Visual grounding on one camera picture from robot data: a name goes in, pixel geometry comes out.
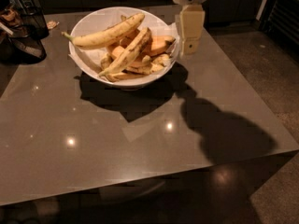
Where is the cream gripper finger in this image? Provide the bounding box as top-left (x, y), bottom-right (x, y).
top-left (179, 5), bottom-right (206, 55)

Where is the white bowl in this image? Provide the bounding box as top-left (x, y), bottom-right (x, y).
top-left (71, 7), bottom-right (171, 90)

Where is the long upper yellow banana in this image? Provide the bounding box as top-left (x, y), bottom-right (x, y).
top-left (62, 13), bottom-right (145, 49)

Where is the bottom banana in bowl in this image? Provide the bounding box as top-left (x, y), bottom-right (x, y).
top-left (106, 72), bottom-right (143, 82)

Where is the orange sweet potato piece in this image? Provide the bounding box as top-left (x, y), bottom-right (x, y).
top-left (143, 35), bottom-right (176, 56)

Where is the small crumpled wrapper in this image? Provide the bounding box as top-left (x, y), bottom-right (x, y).
top-left (47, 21), bottom-right (59, 30)

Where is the black mesh basket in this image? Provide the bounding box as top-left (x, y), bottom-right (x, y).
top-left (21, 7), bottom-right (49, 39)

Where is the dark tray with items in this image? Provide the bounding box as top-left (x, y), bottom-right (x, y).
top-left (0, 2), bottom-right (46, 63)

